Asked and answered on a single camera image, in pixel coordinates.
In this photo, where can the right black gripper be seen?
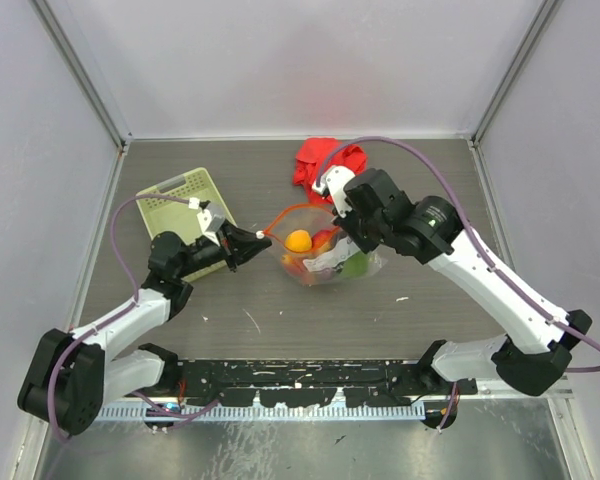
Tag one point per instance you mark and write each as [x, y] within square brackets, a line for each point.
[346, 224]

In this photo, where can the green plastic basket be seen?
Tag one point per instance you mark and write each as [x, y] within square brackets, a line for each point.
[161, 215]

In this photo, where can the slotted cable duct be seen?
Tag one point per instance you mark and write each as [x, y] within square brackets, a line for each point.
[337, 411]

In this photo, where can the red crumpled cloth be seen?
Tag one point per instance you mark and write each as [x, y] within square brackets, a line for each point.
[312, 154]

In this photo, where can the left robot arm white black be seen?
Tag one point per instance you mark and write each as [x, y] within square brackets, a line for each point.
[73, 374]

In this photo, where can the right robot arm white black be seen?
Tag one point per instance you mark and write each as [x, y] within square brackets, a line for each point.
[533, 352]

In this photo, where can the yellow banana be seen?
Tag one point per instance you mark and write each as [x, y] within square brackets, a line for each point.
[287, 260]

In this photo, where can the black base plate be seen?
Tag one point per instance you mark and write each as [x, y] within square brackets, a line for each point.
[295, 384]

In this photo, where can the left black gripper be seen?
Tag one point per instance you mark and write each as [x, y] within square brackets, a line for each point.
[238, 245]

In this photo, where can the red apple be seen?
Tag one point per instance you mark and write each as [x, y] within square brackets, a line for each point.
[323, 241]

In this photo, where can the yellow orange fruit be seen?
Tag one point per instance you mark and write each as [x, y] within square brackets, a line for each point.
[298, 241]

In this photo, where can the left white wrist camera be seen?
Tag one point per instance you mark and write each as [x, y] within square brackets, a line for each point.
[210, 217]

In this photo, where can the clear zip top bag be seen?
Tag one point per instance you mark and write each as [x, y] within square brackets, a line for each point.
[311, 270]

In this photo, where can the green leafy vegetable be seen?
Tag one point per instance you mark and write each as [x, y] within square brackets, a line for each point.
[355, 266]

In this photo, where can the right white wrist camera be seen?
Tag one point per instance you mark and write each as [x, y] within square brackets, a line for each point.
[332, 184]

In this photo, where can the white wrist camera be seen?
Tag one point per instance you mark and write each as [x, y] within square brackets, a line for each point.
[210, 217]
[332, 184]

